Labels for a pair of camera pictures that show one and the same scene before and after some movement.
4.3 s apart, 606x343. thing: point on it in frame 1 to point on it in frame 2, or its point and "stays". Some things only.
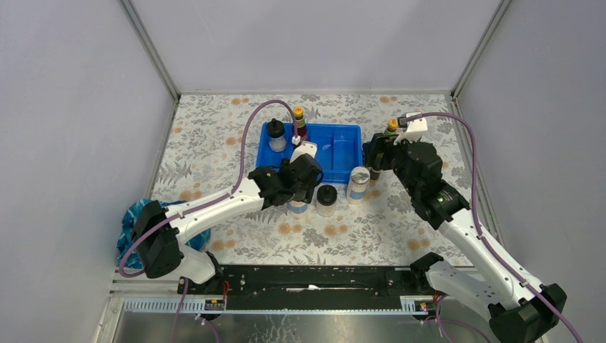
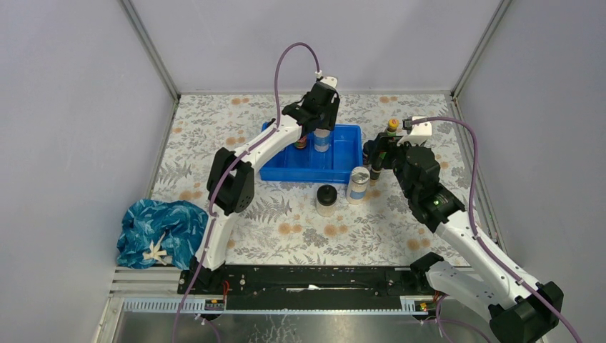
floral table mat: [210, 145] stays
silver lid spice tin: [296, 206] to [321, 139]
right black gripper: [380, 143] stays
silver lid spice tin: [358, 185] stays
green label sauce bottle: [391, 131] stays
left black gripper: [306, 193] to [324, 121]
